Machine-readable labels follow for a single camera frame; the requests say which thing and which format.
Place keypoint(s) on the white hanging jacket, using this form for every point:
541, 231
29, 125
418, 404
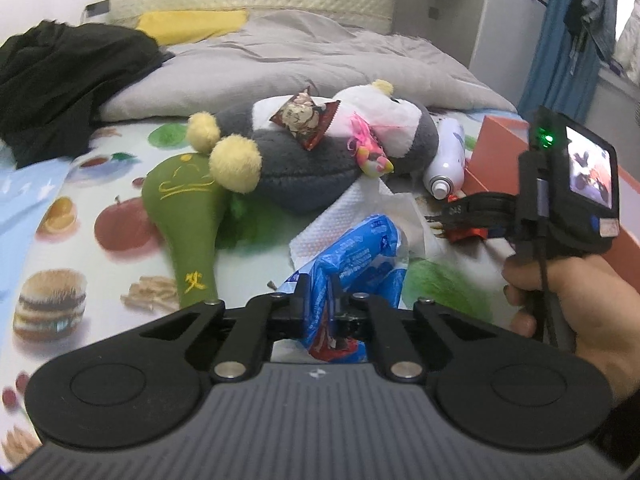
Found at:
627, 50

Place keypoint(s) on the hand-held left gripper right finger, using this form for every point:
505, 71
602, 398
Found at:
340, 310

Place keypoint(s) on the brown cartoon snack packet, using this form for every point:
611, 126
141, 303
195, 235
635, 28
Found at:
302, 117

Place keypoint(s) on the green fabric massage hammer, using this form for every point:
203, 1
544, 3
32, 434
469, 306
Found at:
185, 210

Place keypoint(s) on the blue tissue packet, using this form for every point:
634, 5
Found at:
360, 255

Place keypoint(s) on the food printed plastic mat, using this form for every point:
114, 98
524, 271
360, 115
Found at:
255, 272

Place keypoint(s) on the yellow pillow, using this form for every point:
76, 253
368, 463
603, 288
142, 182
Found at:
190, 25

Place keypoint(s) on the white grey wardrobe cabinet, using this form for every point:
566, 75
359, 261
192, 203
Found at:
475, 20

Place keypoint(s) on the grey duvet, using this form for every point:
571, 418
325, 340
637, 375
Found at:
300, 60

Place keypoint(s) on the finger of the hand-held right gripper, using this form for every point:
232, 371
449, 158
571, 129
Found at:
480, 210

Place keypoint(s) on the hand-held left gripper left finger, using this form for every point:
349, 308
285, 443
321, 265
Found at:
300, 310

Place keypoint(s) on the black clothing pile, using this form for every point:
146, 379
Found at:
60, 75

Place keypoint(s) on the pink unicorn toy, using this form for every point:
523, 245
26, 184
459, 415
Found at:
370, 155

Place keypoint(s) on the red shiny foil packet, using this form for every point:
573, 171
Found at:
467, 234

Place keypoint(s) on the black wall socket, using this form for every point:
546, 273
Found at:
97, 8

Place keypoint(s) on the white paper towel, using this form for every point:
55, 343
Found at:
345, 220

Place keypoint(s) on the orange cardboard box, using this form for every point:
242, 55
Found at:
495, 160

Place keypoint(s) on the blue curtain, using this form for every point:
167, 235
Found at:
545, 70

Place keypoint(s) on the person's right hand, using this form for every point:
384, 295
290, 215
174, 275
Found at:
595, 310

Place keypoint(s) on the white spray bottle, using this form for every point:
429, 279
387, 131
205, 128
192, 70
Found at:
447, 155

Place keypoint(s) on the grey white penguin plush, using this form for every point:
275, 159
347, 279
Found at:
300, 160

